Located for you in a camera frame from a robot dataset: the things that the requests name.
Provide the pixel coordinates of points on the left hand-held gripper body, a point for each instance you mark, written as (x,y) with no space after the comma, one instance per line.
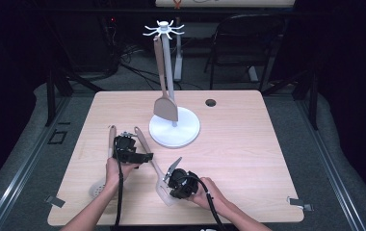
(125,147)

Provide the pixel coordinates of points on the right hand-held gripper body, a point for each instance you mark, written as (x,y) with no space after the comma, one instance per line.
(186,184)

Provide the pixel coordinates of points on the beige slotted spatula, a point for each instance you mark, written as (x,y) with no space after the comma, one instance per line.
(145,144)

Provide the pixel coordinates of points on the beige perforated skimmer spoon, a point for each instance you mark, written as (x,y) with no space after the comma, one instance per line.
(112,141)

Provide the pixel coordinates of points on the white utensil rack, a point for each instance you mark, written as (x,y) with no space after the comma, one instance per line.
(179,128)

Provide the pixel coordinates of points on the beige solid turner spatula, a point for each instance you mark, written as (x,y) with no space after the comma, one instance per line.
(166,109)

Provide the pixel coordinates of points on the person's right hand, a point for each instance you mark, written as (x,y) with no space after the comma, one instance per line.
(208,192)

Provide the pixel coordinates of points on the person's left hand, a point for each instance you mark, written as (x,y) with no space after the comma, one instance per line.
(115,173)

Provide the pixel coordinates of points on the grey tape tab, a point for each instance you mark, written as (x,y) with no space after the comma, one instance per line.
(55,201)
(300,203)

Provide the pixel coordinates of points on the dark equipment with red light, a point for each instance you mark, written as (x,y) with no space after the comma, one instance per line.
(97,35)

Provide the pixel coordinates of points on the grey metal stand foot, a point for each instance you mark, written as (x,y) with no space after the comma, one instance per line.
(253,74)

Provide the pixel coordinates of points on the black folding chair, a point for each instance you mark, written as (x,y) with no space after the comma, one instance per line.
(235,61)

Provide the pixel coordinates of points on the black metal frame stand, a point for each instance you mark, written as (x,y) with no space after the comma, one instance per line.
(313,102)
(50,96)

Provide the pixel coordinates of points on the aluminium floor rail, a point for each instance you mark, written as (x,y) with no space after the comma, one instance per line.
(17,179)
(332,173)

